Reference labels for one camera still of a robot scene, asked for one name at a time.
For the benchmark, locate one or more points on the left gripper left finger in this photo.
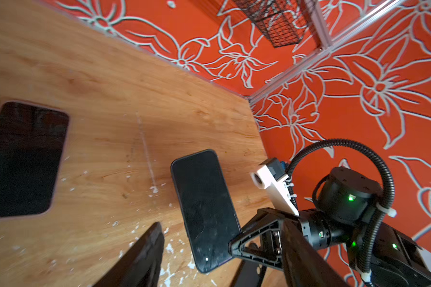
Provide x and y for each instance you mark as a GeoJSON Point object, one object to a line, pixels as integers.
{"type": "Point", "coordinates": [140, 266]}

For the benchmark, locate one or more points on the black wire basket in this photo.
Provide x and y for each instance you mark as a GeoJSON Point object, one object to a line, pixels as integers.
{"type": "Point", "coordinates": [281, 22]}

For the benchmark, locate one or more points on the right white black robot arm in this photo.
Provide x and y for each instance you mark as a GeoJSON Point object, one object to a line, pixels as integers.
{"type": "Point", "coordinates": [349, 209]}

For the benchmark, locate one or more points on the black smartphone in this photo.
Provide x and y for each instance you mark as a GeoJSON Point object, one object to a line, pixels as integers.
{"type": "Point", "coordinates": [32, 140]}
{"type": "Point", "coordinates": [209, 215]}

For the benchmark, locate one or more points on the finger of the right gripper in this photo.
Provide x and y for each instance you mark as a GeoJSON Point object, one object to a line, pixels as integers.
{"type": "Point", "coordinates": [249, 274]}

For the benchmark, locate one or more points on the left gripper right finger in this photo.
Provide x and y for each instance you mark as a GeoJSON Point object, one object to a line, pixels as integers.
{"type": "Point", "coordinates": [302, 265]}

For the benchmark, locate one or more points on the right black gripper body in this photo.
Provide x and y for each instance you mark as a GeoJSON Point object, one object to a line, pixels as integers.
{"type": "Point", "coordinates": [278, 240]}

